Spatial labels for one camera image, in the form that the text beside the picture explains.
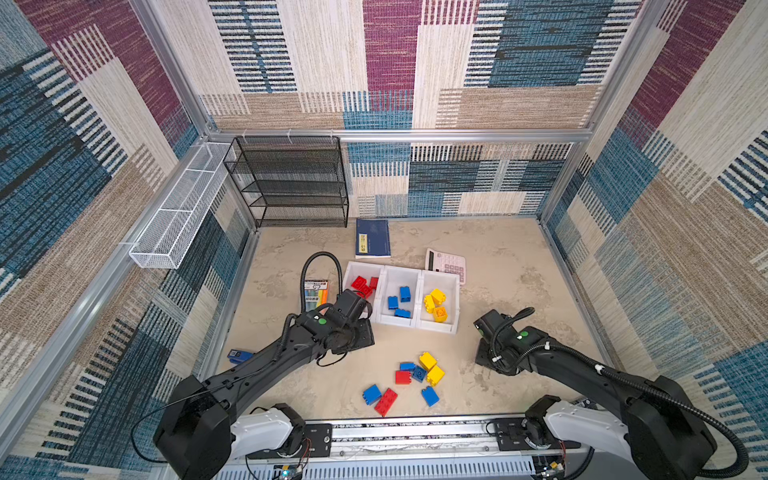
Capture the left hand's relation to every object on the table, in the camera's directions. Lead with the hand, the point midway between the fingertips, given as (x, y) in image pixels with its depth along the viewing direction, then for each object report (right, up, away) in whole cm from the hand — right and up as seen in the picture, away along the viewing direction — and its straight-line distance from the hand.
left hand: (368, 334), depth 81 cm
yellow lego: (+18, -11, 0) cm, 21 cm away
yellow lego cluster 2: (+16, -8, +2) cm, 18 cm away
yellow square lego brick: (+21, +3, +10) cm, 23 cm away
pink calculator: (+25, +18, +24) cm, 39 cm away
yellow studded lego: (+18, +6, +13) cm, 23 cm away
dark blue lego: (+13, -11, +2) cm, 18 cm away
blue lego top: (+7, +6, +15) cm, 18 cm away
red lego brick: (-4, +12, +19) cm, 22 cm away
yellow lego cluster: (+21, +8, +14) cm, 27 cm away
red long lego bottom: (+5, -17, -4) cm, 18 cm away
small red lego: (+9, -13, +2) cm, 16 cm away
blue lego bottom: (+16, -16, -2) cm, 23 cm away
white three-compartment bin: (+15, +13, +13) cm, 24 cm away
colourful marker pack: (-18, +8, +18) cm, 27 cm away
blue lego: (+11, +8, +15) cm, 21 cm away
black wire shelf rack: (-30, +47, +28) cm, 63 cm away
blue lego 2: (+1, -15, -2) cm, 15 cm away
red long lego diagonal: (-2, +9, +16) cm, 18 cm away
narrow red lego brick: (0, +12, +18) cm, 22 cm away
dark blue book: (-1, +27, +33) cm, 43 cm away
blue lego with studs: (+10, +3, +11) cm, 15 cm away
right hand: (+33, -9, +3) cm, 34 cm away
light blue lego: (+11, -10, +3) cm, 15 cm away
